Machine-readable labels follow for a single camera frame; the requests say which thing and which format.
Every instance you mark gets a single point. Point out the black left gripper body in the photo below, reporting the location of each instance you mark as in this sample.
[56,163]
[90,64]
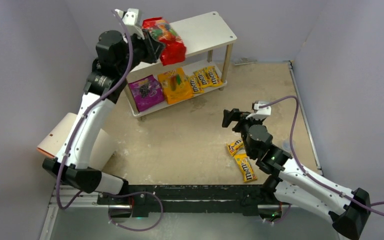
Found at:
[153,46]

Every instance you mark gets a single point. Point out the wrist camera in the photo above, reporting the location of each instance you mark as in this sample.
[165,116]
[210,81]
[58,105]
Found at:
[131,19]
[261,110]

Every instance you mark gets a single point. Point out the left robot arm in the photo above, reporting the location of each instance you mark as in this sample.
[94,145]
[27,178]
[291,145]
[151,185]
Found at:
[117,55]

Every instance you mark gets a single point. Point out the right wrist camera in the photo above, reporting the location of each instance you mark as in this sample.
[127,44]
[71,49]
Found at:
[261,110]

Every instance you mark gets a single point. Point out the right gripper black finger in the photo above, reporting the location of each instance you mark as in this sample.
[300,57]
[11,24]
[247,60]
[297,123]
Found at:
[227,118]
[236,115]

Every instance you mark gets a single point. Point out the yellow m&m's bag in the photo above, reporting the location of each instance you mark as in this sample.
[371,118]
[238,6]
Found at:
[194,83]
[245,167]
[203,79]
[234,147]
[215,80]

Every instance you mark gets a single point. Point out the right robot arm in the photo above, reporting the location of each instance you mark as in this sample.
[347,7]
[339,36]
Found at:
[291,182]

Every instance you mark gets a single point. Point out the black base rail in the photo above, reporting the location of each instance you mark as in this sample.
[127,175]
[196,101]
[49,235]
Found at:
[246,199]

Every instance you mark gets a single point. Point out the red assorted gummy bag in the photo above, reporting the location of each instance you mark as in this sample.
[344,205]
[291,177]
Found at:
[175,49]

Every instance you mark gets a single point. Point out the orange mango gummy bag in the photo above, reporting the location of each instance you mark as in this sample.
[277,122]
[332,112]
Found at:
[175,86]

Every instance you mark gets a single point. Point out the clear plastic cup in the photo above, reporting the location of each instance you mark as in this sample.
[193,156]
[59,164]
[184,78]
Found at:
[289,146]

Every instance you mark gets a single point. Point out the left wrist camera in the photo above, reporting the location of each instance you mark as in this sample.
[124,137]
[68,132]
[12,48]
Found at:
[131,19]

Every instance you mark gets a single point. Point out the white two-tier shelf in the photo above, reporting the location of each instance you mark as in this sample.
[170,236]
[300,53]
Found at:
[201,35]

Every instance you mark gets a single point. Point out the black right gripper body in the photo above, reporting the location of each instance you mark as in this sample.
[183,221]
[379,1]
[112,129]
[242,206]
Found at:
[238,119]

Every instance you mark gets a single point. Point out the white cylinder container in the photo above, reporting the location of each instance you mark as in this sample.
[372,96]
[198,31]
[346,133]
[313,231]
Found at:
[101,151]

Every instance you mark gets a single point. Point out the purple grape gummy bag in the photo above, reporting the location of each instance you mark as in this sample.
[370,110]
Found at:
[147,92]

